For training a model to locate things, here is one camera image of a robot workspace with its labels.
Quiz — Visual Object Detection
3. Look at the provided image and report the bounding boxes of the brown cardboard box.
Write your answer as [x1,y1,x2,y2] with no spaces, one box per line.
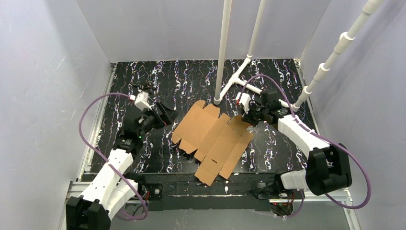
[171,100,253,186]

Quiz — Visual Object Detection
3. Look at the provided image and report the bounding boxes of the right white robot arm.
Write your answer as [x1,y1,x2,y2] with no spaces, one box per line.
[236,91,352,196]

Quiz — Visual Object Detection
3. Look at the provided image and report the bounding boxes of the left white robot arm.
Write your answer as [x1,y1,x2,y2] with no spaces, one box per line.
[66,102,179,230]

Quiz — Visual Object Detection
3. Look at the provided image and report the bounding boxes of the black pliers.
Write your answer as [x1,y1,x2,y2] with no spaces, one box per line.
[130,81,158,93]

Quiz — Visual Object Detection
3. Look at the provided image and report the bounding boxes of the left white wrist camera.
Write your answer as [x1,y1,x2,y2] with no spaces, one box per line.
[130,91,152,111]

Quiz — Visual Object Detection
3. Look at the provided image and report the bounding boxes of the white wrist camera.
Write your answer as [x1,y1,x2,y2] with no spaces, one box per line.
[130,91,152,111]
[236,92,251,114]

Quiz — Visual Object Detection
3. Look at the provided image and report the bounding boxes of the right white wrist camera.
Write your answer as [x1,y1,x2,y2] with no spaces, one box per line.
[236,92,251,114]

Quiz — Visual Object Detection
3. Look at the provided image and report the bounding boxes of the white PVC pipe frame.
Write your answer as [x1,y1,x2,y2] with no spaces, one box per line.
[209,0,303,106]

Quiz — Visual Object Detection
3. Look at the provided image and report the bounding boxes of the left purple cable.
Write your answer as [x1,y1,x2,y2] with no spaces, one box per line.
[79,92,149,221]

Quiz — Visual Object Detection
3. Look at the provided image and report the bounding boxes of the purple cable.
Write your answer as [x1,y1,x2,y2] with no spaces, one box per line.
[239,74,372,219]
[79,92,149,221]

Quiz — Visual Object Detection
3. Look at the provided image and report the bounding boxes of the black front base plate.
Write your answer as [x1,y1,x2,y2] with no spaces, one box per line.
[136,172,301,211]

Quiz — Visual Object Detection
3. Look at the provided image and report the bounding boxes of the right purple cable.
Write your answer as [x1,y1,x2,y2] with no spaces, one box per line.
[239,74,372,219]

